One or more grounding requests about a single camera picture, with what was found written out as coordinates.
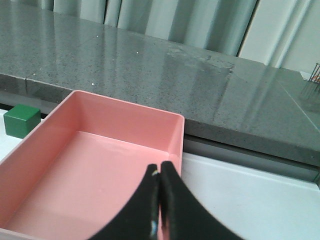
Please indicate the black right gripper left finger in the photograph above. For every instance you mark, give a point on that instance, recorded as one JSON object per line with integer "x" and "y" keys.
{"x": 139, "y": 218}

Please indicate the pink plastic bin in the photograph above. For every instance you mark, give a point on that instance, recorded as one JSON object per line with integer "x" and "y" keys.
{"x": 76, "y": 170}

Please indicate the right green wooden cube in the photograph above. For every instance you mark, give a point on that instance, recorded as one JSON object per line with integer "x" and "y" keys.
{"x": 21, "y": 120}

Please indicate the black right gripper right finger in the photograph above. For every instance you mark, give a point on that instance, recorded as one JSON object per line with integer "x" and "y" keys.
{"x": 182, "y": 216}

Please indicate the wire rack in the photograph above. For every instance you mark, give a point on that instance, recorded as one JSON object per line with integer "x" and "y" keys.
{"x": 311, "y": 90}

